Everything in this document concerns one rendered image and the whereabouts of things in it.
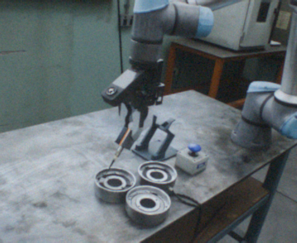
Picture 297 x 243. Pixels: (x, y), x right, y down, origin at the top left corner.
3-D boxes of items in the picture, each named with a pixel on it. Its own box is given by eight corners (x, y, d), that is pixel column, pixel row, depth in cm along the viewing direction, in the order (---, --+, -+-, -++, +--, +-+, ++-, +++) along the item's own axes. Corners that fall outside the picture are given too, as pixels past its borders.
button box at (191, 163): (192, 176, 96) (195, 161, 94) (174, 164, 101) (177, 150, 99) (208, 167, 102) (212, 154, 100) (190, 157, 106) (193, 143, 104)
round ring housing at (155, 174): (128, 180, 90) (130, 167, 89) (156, 169, 97) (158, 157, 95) (153, 200, 83) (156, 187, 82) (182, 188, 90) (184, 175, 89)
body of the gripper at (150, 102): (162, 107, 85) (169, 61, 80) (138, 113, 79) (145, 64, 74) (141, 97, 90) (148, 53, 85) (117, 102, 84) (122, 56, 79)
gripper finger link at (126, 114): (139, 132, 91) (146, 102, 86) (123, 137, 87) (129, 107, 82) (131, 126, 93) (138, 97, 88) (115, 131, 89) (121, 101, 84)
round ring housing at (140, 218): (158, 234, 73) (160, 220, 71) (116, 217, 76) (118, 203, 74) (173, 208, 82) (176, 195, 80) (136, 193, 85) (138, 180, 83)
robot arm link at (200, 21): (196, 2, 85) (158, -2, 81) (219, 9, 76) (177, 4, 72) (191, 32, 89) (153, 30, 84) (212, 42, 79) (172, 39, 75)
